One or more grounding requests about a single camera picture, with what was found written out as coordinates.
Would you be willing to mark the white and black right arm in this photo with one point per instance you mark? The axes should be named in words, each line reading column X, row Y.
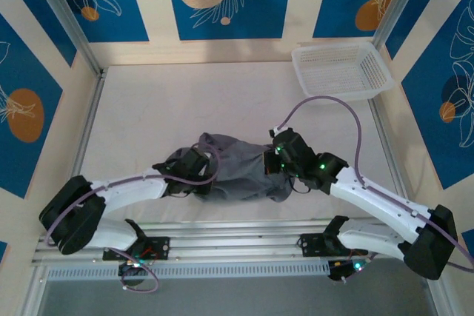
column 370, row 197

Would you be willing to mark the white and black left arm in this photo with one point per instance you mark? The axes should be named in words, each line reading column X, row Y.
column 129, row 186

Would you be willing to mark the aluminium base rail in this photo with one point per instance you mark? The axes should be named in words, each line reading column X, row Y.
column 237, row 245

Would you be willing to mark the grey t-shirt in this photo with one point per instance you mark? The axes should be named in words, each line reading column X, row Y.
column 240, row 171

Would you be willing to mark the white perforated plastic basket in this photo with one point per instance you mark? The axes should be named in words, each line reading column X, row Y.
column 333, row 72

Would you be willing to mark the aluminium frame post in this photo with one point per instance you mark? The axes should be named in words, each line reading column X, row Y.
column 66, row 12
column 398, row 5

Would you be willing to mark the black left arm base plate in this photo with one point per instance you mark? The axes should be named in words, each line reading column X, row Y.
column 159, row 247

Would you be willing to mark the aluminium side rail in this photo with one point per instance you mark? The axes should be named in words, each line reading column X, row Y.
column 389, row 153
column 83, row 138

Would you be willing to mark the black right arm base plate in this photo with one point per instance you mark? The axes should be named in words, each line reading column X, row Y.
column 313, row 245

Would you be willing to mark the black controller board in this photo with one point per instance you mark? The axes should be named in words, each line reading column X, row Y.
column 129, row 268
column 340, row 269

